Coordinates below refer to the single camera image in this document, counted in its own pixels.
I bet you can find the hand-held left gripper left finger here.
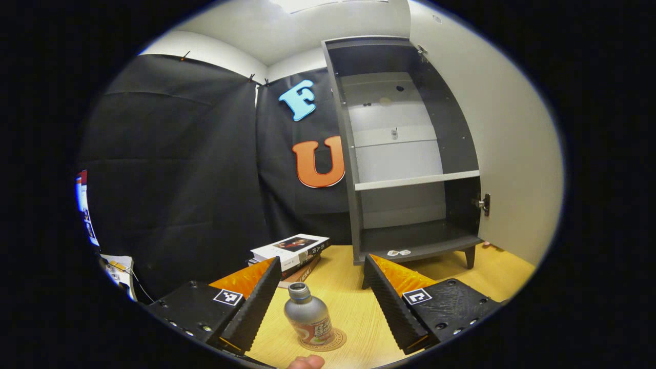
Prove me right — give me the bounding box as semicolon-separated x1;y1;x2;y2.
149;256;282;356

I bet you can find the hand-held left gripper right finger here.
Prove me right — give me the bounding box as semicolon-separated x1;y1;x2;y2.
363;254;503;355

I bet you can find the silver bottle with pink label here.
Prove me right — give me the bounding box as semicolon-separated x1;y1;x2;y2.
284;282;336;345

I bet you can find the round brown coaster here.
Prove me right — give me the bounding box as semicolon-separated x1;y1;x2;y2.
297;328;347;352

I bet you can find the grey cabinet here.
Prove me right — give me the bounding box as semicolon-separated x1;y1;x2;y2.
322;36;493;270

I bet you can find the beige cabinet door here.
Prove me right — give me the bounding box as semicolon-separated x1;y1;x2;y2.
407;0;564;267

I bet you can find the brown book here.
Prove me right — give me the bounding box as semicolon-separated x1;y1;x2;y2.
279;255;322;289

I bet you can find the dark book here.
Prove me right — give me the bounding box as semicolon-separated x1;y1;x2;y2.
249;246;329;275

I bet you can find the white book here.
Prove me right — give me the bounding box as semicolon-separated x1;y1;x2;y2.
250;234;330;264

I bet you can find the white box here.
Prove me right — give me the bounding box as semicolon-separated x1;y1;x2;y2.
100;254;136;300

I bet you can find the computer monitor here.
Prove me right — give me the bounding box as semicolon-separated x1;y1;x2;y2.
76;170;100;248

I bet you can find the long ceiling light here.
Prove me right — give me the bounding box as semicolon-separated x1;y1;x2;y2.
272;0;390;13

